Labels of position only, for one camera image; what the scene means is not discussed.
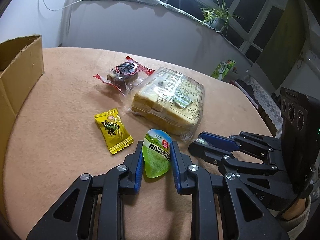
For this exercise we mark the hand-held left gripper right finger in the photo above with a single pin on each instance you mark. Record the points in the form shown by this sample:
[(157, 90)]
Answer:
[(175, 165)]

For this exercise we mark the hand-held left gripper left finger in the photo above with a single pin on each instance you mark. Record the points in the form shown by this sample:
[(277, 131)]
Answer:
[(138, 165)]

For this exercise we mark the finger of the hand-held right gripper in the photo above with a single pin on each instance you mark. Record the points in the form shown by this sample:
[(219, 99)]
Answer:
[(207, 152), (217, 140)]

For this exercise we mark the green and white packet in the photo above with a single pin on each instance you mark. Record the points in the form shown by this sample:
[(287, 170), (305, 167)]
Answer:
[(156, 155)]

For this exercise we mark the brown cardboard box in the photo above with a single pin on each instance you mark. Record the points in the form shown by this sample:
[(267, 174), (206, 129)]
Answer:
[(22, 62)]

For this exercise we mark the person's right forearm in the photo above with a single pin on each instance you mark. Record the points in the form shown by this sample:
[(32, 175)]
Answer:
[(295, 210)]

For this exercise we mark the yellow candy packet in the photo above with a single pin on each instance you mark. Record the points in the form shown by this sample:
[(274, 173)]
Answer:
[(112, 130)]

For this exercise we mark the white lace cloth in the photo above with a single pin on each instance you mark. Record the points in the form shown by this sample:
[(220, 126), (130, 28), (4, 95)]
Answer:
[(265, 100)]

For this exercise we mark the sliced bread in clear bag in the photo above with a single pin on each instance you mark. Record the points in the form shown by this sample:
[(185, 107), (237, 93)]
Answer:
[(170, 97)]

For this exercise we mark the green paper bag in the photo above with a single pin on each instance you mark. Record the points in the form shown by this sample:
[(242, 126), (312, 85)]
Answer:
[(222, 68)]

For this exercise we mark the clear packet with red edges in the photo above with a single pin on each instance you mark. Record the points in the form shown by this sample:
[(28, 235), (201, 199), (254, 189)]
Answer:
[(122, 73)]

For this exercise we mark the potted spider plant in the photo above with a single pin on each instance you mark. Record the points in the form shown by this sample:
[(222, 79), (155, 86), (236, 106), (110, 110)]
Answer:
[(216, 22)]

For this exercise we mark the window with grey frame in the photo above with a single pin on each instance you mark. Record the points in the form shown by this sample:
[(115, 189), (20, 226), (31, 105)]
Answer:
[(250, 10)]

